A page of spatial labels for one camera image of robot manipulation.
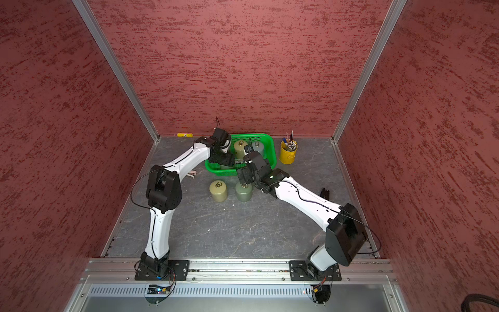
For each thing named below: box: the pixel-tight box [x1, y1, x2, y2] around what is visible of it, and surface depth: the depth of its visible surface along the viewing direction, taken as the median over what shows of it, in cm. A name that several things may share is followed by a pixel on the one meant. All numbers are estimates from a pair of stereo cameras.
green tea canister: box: [235, 182, 253, 203], surface depth 91 cm
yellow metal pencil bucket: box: [279, 139, 299, 166], surface depth 105 cm
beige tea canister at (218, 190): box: [209, 180, 228, 203], surface depth 91 cm
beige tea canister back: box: [233, 139, 248, 161], surface depth 108 cm
